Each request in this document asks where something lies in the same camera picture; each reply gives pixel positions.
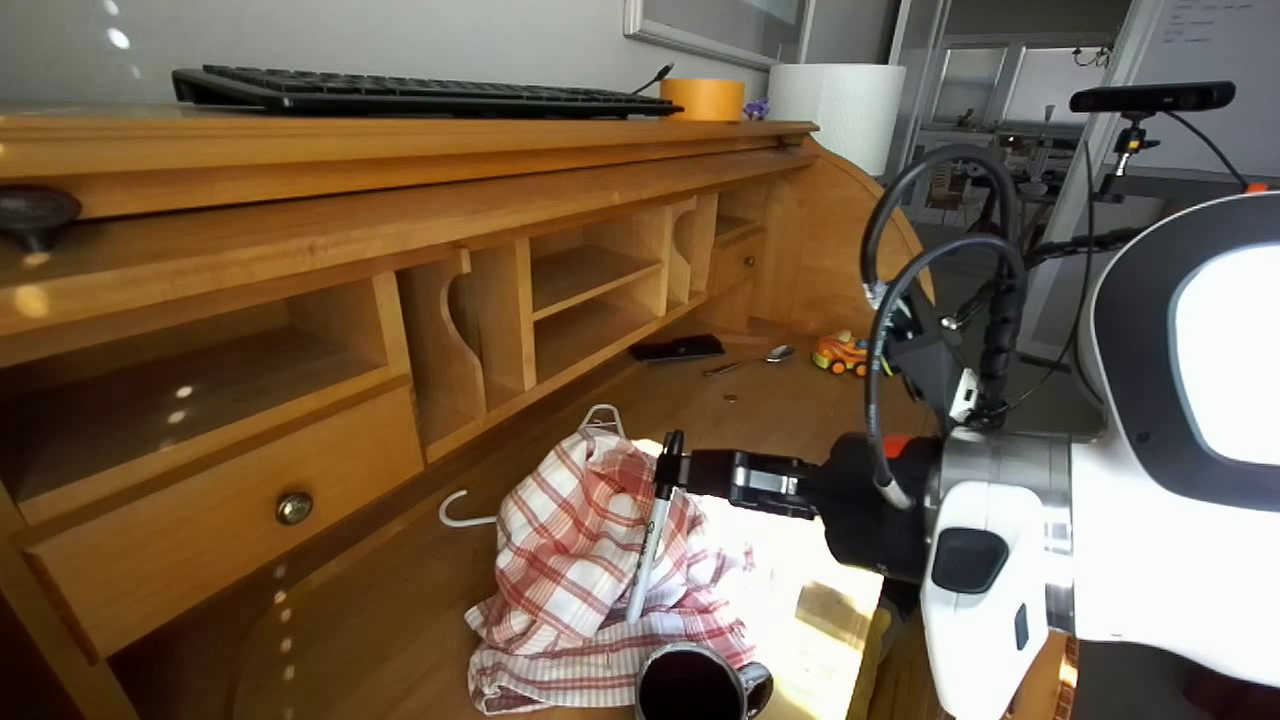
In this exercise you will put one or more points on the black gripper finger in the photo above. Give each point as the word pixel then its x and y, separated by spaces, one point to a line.
pixel 670 465

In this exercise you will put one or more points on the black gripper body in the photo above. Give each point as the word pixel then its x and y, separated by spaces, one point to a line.
pixel 836 493

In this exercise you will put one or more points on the black marker pen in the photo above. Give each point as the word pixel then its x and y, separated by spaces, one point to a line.
pixel 654 534

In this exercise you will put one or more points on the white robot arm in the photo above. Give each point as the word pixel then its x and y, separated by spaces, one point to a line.
pixel 1160 529

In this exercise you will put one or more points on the red white checkered cloth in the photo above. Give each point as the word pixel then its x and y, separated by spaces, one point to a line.
pixel 568 542

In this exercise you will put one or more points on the black flat device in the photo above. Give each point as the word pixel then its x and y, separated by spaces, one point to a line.
pixel 677 349

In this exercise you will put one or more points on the small orange toy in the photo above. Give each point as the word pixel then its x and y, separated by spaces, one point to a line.
pixel 843 352

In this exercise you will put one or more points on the small metal clip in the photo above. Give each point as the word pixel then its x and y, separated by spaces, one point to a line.
pixel 780 352

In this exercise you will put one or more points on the white loop hook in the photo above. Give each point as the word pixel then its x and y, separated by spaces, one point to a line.
pixel 453 518

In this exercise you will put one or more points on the black mug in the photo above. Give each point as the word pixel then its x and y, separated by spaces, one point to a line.
pixel 699 685

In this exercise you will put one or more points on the brass drawer knob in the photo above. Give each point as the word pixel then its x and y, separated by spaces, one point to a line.
pixel 294 506

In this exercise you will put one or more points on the purple glass dish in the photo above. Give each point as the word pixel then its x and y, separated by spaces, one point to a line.
pixel 756 110

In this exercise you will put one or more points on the white cylindrical bin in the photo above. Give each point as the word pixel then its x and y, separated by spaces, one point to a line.
pixel 852 106

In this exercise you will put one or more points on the round orange wooden box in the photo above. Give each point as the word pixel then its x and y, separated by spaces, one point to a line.
pixel 706 98

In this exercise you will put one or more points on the wooden roll-top desk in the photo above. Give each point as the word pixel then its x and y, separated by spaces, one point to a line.
pixel 375 315

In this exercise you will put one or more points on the black keyboard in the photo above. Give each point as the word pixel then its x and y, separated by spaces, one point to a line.
pixel 349 92

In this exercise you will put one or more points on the black desk lock knob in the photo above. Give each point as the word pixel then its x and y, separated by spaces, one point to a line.
pixel 32 219

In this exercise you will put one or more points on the black camera on stand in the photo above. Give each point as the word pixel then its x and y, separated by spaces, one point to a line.
pixel 1133 106

